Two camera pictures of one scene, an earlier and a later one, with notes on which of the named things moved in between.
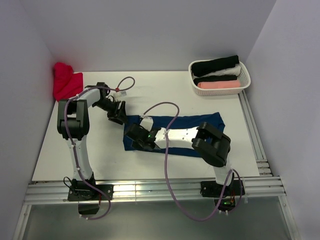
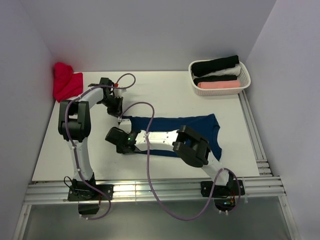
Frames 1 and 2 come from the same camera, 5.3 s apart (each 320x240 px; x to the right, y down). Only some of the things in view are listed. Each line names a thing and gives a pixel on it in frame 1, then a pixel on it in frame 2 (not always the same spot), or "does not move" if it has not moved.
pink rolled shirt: x=222 y=84 does not move
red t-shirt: x=66 y=83 does not move
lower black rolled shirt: x=213 y=78 does not move
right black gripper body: x=139 y=144 → x=120 y=149
